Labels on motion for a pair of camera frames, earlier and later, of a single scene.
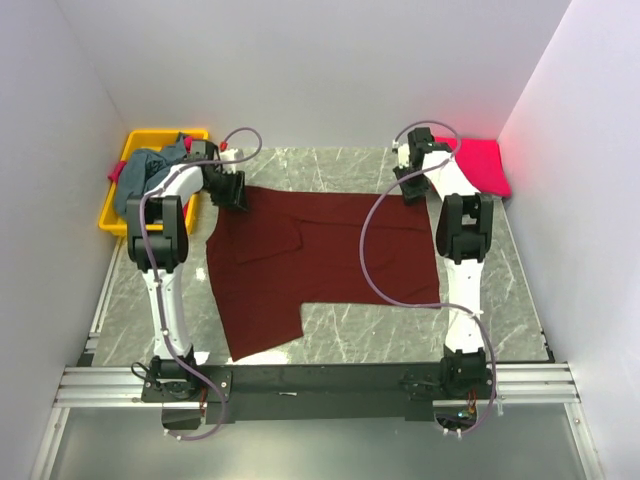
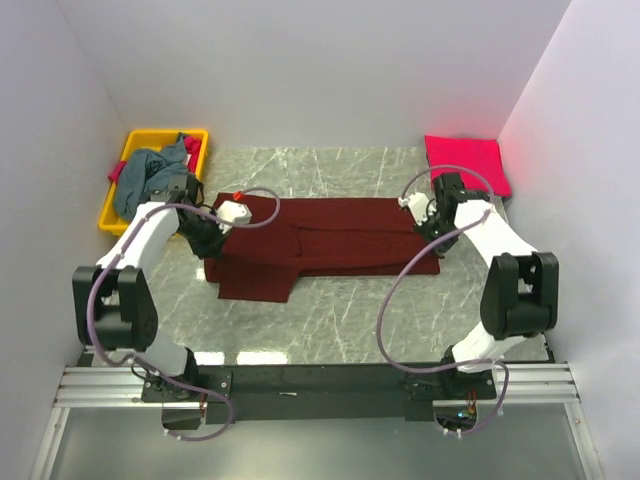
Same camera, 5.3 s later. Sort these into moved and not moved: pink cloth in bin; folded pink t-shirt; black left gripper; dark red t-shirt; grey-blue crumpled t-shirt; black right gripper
Moved: black right gripper; black left gripper; dark red t-shirt
Not moved: pink cloth in bin; folded pink t-shirt; grey-blue crumpled t-shirt
